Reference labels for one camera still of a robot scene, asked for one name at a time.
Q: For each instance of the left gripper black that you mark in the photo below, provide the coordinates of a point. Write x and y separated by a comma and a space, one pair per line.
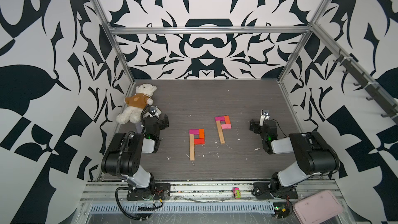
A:
162, 123

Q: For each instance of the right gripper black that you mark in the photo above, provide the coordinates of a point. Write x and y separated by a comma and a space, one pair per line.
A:
256, 126

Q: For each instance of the orange block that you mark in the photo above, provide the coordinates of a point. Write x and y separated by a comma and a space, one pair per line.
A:
227, 120
201, 134

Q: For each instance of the magenta block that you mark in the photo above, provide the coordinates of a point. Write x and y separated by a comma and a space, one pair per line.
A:
194, 131
221, 119

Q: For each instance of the light pink block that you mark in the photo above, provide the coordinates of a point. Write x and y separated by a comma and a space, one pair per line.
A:
226, 126

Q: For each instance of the natural wood block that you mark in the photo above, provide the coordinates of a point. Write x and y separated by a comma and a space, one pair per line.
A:
221, 137
219, 127
192, 153
191, 140

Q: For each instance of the red block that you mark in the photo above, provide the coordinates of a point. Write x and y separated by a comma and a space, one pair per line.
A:
199, 141

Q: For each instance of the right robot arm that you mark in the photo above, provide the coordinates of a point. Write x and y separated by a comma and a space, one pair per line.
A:
313, 155

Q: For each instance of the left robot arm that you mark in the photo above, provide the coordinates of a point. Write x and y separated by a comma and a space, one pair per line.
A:
123, 156

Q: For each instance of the grey cylindrical pouch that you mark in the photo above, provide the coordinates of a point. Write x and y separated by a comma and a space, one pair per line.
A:
139, 127

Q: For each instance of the white teddy bear brown shirt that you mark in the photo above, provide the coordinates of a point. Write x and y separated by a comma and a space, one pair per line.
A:
135, 104

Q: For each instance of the green circuit board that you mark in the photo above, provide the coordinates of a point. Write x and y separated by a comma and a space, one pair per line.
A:
282, 210

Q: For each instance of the pink tray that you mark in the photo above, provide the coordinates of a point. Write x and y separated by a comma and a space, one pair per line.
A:
317, 208

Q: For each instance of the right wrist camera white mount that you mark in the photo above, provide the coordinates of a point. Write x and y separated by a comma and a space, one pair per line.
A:
264, 116

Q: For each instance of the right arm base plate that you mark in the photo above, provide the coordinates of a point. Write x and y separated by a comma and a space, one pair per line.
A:
265, 191

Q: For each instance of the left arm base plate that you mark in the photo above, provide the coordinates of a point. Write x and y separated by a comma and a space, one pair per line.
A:
158, 191

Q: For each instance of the white cable duct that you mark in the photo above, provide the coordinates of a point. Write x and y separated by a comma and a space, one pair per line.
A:
203, 208

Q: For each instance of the wall hook rail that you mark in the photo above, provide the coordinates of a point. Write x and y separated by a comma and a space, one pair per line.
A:
374, 89

